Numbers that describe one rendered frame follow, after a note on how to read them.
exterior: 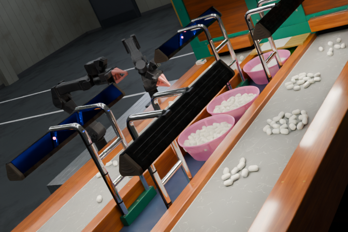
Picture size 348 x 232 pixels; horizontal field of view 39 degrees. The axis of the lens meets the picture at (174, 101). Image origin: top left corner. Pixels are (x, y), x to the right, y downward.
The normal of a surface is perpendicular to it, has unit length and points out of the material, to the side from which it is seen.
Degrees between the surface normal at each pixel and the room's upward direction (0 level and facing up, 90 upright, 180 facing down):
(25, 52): 90
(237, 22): 90
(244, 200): 0
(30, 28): 90
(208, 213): 0
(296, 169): 0
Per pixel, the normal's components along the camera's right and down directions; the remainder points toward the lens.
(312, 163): -0.39, -0.87
